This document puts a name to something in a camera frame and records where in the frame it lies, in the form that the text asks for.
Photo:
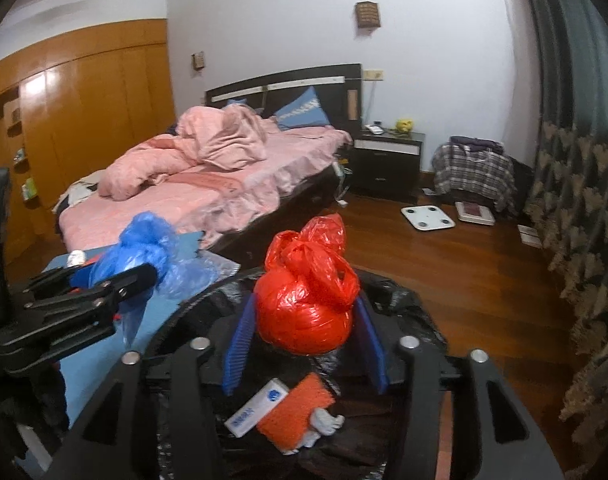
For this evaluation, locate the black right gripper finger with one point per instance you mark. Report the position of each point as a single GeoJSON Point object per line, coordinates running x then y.
{"type": "Point", "coordinates": [131, 283]}

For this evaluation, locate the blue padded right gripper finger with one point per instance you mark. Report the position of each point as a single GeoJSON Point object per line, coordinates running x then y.
{"type": "Point", "coordinates": [217, 359]}
{"type": "Point", "coordinates": [400, 362]}

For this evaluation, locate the blue plastic bag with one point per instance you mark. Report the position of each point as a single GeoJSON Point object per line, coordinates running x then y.
{"type": "Point", "coordinates": [182, 271]}

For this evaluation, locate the white blue wipes box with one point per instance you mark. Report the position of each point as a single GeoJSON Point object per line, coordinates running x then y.
{"type": "Point", "coordinates": [259, 406]}

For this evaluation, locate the red plastic bag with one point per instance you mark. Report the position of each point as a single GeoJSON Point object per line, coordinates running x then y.
{"type": "Point", "coordinates": [305, 298]}

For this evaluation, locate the white tissue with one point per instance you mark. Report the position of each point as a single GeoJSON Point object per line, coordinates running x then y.
{"type": "Point", "coordinates": [321, 423]}

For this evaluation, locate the black lined trash bin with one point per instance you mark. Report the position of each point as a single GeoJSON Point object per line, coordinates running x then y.
{"type": "Point", "coordinates": [357, 451]}

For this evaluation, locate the small white paper ball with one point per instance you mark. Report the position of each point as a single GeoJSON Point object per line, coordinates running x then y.
{"type": "Point", "coordinates": [76, 258]}

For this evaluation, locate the blue table cloth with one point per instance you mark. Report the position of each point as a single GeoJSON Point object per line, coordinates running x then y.
{"type": "Point", "coordinates": [84, 371]}

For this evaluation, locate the clothes pile on bed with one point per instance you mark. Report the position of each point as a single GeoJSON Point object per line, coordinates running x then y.
{"type": "Point", "coordinates": [78, 191]}

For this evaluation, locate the white bathroom scale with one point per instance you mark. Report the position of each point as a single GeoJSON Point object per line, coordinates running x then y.
{"type": "Point", "coordinates": [427, 218]}

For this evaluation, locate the bed with pink sheet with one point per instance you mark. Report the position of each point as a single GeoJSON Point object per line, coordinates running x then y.
{"type": "Point", "coordinates": [216, 203]}

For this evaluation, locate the pink crumpled duvet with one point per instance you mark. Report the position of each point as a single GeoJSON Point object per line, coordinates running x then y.
{"type": "Point", "coordinates": [229, 139]}

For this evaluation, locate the wooden wardrobe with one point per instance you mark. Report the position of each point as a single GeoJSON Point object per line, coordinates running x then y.
{"type": "Point", "coordinates": [71, 104]}

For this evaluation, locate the black bedside table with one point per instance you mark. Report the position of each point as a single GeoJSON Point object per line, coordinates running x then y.
{"type": "Point", "coordinates": [387, 165]}

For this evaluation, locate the plaid shirt on chair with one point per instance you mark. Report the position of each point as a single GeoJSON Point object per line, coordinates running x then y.
{"type": "Point", "coordinates": [485, 173]}

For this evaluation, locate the patterned dark curtain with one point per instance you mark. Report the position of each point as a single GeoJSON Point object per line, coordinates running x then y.
{"type": "Point", "coordinates": [568, 202]}

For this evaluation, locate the yellow plush toy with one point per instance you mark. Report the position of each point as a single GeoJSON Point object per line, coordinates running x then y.
{"type": "Point", "coordinates": [404, 126]}

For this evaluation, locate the blue pillow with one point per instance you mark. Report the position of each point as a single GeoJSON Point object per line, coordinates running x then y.
{"type": "Point", "coordinates": [305, 111]}

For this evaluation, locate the black bed headboard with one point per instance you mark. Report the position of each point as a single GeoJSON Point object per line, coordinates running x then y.
{"type": "Point", "coordinates": [338, 87]}

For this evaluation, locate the brown wall lamp left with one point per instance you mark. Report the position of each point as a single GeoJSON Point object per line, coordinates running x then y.
{"type": "Point", "coordinates": [198, 61]}

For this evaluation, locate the brown wall lamp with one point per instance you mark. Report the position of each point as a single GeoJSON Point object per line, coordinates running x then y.
{"type": "Point", "coordinates": [367, 15]}
{"type": "Point", "coordinates": [198, 61]}

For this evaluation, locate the wall power socket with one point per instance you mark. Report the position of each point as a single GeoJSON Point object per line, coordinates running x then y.
{"type": "Point", "coordinates": [373, 75]}

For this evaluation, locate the brown wall lamp right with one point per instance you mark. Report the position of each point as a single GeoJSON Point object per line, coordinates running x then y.
{"type": "Point", "coordinates": [367, 15]}

